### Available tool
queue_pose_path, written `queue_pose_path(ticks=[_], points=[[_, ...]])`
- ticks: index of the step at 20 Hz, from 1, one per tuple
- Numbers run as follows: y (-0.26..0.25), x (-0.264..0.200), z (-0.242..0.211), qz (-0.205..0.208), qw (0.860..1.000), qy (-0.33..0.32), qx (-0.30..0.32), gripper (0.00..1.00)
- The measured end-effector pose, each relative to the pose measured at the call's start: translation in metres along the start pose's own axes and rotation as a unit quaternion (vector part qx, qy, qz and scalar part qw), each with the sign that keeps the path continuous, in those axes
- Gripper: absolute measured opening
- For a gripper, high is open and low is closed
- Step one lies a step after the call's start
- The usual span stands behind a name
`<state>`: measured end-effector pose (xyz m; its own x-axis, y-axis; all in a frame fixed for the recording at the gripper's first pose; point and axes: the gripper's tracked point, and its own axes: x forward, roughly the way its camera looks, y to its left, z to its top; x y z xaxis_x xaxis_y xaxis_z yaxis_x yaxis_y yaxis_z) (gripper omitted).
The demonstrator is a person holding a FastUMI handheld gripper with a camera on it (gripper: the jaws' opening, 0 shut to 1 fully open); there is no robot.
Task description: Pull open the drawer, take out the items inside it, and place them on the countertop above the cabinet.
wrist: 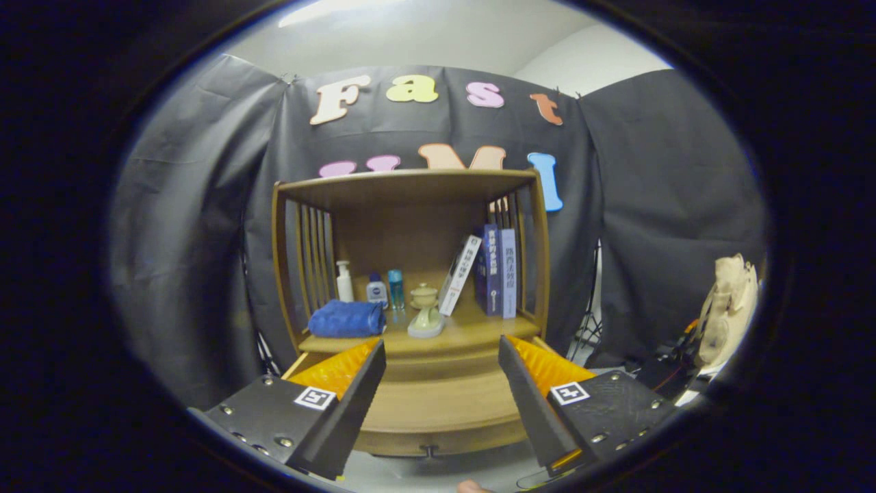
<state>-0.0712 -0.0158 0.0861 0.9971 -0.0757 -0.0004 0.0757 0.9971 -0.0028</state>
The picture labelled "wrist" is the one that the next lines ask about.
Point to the black tripod stand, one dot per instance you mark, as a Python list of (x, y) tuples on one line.
[(263, 349), (588, 329)]

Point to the white pump bottle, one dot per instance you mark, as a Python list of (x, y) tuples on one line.
[(345, 287)]

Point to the pale green sponge brush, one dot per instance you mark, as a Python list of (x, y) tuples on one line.
[(426, 325)]

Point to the white book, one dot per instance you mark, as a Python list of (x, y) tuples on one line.
[(460, 274)]

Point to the dark blue book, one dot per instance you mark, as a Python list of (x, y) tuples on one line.
[(489, 274)]

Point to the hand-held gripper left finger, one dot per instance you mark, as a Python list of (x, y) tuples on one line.
[(349, 418)]

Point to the blue rolled towel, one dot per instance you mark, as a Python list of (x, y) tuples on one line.
[(345, 320)]

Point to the wooden countertop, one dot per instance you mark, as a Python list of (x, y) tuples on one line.
[(472, 332)]

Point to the black equipment with orange parts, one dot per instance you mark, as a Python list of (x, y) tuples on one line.
[(664, 373)]

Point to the pale blue book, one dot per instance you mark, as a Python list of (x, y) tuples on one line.
[(508, 274)]

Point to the wooden cabinet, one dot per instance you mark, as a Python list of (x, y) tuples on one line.
[(410, 188)]

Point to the black backdrop cloth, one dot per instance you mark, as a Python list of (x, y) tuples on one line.
[(205, 205)]

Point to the white bottle with blue cap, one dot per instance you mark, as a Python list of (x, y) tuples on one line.
[(377, 292)]

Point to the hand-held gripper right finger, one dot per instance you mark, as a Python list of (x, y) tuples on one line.
[(530, 404)]

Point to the wooden drawer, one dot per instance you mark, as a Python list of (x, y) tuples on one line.
[(445, 411)]

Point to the beige lidded teacup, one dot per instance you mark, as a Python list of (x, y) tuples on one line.
[(424, 296)]

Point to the clear blue bottle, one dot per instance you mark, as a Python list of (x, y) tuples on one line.
[(395, 291)]

